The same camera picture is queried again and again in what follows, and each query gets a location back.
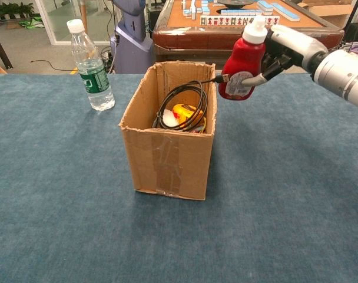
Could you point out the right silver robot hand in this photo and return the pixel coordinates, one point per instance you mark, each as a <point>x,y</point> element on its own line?
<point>296,44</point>

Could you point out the red bottle with white cap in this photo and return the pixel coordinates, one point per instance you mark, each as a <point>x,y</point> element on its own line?
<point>243,56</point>

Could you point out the yellow tape measure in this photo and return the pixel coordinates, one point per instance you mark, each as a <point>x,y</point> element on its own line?
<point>182,113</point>

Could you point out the mint green toothbrush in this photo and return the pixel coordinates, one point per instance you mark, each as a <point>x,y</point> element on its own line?
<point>169,118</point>

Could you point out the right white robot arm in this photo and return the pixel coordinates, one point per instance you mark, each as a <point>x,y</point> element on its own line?
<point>344,73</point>

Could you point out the open cardboard box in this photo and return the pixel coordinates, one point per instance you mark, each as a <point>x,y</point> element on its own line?
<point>167,165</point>

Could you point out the clear water bottle green label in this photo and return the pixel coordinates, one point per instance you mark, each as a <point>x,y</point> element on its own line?
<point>93,82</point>

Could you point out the large brown carton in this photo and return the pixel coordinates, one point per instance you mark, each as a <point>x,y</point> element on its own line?
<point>329,10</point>

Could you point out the short blue mahjong tile stack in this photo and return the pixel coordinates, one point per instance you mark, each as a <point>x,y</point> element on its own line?
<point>265,7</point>

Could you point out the dark mahjong table centre dome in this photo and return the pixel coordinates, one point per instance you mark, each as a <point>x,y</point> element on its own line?
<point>233,3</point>

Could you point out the row of face-up mahjong tiles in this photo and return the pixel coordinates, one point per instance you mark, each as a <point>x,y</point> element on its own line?
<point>223,20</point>

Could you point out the brown mahjong table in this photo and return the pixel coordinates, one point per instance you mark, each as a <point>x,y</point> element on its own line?
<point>196,39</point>

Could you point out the upright blue mahjong tile cluster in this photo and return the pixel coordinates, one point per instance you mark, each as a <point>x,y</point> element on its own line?
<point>193,9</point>

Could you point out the green fabric bundle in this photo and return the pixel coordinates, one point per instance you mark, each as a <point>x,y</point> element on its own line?
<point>33,23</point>

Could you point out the green potted plants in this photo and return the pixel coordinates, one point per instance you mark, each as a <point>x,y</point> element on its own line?
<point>11,10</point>

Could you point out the blue felt table mat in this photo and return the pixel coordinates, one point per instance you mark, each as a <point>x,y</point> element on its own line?
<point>49,206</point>

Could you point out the long blue mahjong tile wall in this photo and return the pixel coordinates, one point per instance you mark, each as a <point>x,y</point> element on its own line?
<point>285,11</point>

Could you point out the straight blue mahjong tile wall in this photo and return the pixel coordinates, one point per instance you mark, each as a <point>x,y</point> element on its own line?
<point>235,12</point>

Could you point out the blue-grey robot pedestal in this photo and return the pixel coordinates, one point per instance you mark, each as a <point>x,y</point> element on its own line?
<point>132,50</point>

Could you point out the wooden post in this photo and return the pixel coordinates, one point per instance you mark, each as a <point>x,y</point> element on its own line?
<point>84,14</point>

